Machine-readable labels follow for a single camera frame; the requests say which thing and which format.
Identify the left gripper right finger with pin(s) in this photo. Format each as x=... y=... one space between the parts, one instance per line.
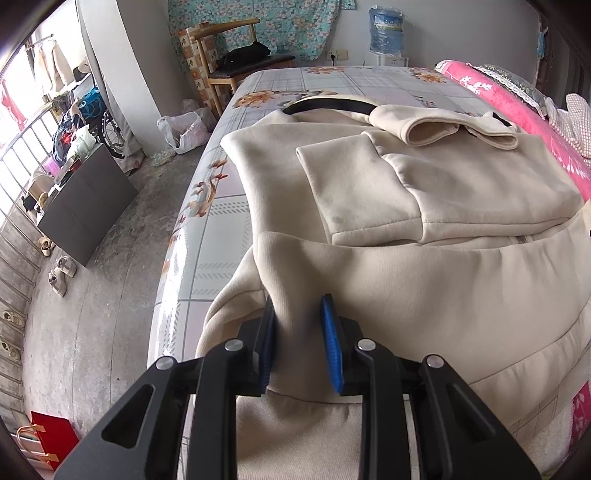
x=417 y=415

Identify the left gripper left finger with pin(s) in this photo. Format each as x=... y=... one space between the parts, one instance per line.
x=140 y=436

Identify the cream jacket with black trim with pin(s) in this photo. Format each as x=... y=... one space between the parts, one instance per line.
x=440 y=233

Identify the black clothes on chair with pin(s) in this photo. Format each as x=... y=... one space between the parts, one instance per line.
x=243 y=56

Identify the red paper bag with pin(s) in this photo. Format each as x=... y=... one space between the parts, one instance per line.
x=47 y=438

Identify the beige shoe pair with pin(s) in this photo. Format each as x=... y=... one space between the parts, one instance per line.
x=66 y=268

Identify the floral plaid bed sheet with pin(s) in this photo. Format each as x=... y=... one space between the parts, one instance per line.
x=213 y=231

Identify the dark grey cabinet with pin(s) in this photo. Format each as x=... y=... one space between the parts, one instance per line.
x=82 y=212

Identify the white plastic bag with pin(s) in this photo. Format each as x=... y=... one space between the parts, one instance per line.
x=187 y=131

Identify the pink floral blanket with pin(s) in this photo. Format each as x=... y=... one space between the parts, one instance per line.
x=531 y=120

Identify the metal balcony railing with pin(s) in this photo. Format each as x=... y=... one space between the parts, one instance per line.
x=21 y=255

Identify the bicycle with blue bag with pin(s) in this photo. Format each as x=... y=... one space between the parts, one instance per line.
x=88 y=111

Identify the pink checkered cloth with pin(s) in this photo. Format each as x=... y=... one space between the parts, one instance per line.
x=574 y=123

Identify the green lace-edged pillow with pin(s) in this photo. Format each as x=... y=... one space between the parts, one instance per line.
x=517 y=85

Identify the white water dispenser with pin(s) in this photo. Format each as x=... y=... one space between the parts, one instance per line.
x=385 y=60

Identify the wooden chair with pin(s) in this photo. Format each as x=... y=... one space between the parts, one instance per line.
x=217 y=78

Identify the blue water bottle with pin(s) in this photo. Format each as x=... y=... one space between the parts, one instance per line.
x=386 y=30

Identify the teal floral wall cloth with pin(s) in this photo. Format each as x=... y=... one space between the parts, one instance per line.
x=298 y=27

